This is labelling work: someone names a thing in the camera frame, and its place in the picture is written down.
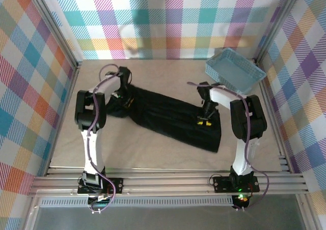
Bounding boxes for black t-shirt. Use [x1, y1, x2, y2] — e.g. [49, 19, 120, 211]
[105, 84, 224, 154]

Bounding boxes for light blue plastic basket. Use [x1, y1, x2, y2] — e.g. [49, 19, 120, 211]
[205, 47, 267, 93]

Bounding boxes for circuit board with green light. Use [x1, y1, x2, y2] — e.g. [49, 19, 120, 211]
[233, 193, 250, 209]

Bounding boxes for circuit board with white connector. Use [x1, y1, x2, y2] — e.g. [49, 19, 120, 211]
[88, 193, 113, 206]

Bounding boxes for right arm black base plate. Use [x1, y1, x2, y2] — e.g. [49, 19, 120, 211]
[212, 174, 260, 193]

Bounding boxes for aluminium side rail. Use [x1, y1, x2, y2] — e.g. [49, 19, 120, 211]
[44, 62, 82, 176]
[254, 58, 292, 175]

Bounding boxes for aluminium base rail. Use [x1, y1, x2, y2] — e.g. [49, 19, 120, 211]
[29, 167, 310, 197]

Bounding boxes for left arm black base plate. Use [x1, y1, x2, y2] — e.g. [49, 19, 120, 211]
[77, 178, 124, 194]

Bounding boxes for grey slotted cable duct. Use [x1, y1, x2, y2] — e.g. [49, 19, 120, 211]
[40, 198, 234, 208]

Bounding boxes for aluminium frame post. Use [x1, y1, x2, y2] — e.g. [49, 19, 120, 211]
[24, 0, 84, 69]
[253, 0, 306, 62]

